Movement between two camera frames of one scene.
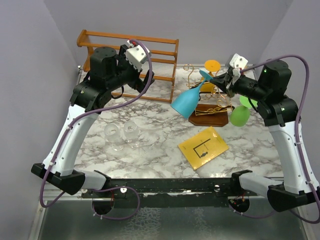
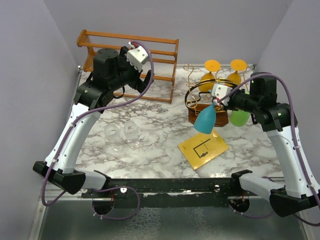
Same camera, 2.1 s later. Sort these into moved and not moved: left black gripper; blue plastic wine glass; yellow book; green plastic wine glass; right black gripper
Moved: right black gripper; blue plastic wine glass
Not moved: green plastic wine glass; yellow book; left black gripper
